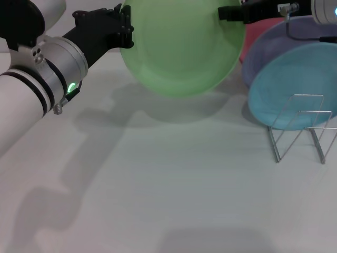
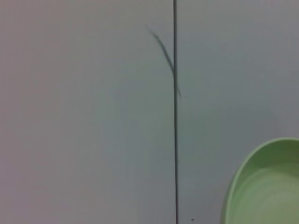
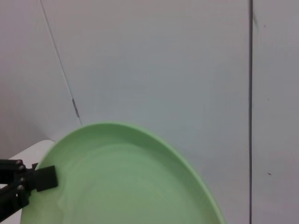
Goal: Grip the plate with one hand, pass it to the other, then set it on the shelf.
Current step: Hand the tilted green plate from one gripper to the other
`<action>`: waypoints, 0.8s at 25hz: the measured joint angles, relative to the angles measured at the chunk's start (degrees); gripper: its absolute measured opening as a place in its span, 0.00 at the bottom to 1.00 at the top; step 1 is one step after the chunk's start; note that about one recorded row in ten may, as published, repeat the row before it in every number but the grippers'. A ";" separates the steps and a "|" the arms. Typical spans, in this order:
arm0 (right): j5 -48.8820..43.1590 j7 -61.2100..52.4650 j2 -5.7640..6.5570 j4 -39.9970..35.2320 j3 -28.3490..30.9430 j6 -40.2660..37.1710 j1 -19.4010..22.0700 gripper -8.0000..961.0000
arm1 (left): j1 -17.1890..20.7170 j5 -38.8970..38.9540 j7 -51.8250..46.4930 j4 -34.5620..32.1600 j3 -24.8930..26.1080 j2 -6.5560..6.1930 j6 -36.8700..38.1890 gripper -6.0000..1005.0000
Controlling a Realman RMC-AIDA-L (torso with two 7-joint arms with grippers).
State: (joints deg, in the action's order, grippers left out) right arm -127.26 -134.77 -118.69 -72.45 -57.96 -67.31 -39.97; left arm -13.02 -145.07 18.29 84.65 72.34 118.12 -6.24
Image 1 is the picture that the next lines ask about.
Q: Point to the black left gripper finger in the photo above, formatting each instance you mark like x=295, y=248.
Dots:
x=127, y=31

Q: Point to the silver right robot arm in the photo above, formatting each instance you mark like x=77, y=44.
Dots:
x=325, y=10

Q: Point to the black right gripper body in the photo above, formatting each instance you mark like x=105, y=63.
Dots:
x=263, y=10

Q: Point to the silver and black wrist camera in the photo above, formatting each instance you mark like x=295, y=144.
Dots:
x=18, y=18

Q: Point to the blue plastic plate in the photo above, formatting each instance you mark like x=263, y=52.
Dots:
x=279, y=87

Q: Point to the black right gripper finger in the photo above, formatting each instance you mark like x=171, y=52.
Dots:
x=231, y=13

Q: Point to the green plastic plate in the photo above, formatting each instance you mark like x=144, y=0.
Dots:
x=184, y=52

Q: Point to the purple plastic plate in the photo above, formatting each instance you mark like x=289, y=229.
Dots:
x=268, y=44

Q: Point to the red plastic plate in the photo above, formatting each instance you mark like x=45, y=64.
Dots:
x=252, y=37

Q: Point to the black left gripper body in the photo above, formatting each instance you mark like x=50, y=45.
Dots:
x=97, y=31

